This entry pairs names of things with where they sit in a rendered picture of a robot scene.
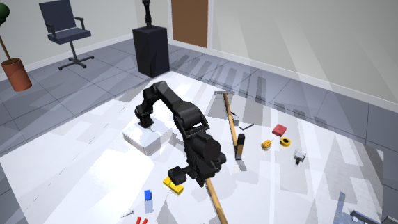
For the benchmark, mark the pink rectangular block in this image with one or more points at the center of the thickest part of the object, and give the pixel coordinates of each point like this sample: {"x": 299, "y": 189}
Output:
{"x": 279, "y": 130}

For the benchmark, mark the blue-handled scraper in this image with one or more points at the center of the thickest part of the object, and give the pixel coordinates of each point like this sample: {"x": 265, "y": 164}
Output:
{"x": 148, "y": 202}

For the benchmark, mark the long scraper with wooden handle and dark grey blade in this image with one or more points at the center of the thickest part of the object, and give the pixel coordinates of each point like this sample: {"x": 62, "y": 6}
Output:
{"x": 215, "y": 201}

